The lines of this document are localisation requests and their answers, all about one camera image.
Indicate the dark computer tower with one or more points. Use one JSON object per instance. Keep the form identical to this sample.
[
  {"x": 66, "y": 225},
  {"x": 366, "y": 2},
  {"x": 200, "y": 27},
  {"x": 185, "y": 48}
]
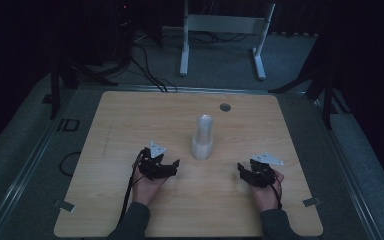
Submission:
[{"x": 113, "y": 30}]

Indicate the black tripod stand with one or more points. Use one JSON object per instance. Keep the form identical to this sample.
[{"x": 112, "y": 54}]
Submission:
[
  {"x": 326, "y": 96},
  {"x": 55, "y": 86}
]

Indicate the grey tape piece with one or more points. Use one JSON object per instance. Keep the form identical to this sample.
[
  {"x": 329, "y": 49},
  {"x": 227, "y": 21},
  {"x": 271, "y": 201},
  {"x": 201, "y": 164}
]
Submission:
[
  {"x": 312, "y": 201},
  {"x": 65, "y": 205}
]

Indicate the person's left hand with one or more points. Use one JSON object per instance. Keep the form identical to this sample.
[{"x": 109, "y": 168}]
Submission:
[{"x": 145, "y": 190}]

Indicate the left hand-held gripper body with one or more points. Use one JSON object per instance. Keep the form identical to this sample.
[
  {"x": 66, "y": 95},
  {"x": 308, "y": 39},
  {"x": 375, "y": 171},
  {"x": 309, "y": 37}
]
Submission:
[{"x": 151, "y": 165}]

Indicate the person's right hand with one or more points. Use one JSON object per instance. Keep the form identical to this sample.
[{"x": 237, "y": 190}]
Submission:
[{"x": 266, "y": 196}]

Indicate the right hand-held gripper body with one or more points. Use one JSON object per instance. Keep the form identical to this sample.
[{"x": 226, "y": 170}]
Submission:
[{"x": 263, "y": 171}]

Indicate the white metal stand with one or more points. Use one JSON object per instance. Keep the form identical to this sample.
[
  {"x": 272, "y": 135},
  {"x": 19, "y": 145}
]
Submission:
[{"x": 223, "y": 24}]

